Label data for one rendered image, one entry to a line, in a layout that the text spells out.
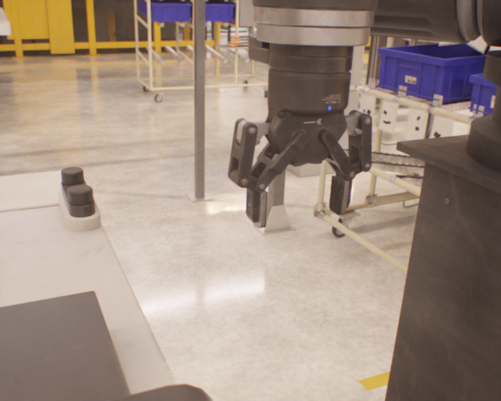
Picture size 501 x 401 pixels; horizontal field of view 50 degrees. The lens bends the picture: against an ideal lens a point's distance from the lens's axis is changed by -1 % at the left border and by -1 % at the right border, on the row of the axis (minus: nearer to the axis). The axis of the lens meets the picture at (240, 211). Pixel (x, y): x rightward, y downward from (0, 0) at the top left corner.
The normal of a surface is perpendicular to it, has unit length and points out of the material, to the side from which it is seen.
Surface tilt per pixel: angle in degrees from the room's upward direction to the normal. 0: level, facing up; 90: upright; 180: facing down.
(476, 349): 90
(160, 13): 97
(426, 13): 129
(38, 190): 0
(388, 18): 111
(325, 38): 90
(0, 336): 0
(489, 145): 90
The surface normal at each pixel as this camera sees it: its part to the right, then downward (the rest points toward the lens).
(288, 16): -0.49, 0.32
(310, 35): -0.17, 0.37
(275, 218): 0.40, 0.36
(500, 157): -0.93, 0.11
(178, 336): 0.03, -0.92
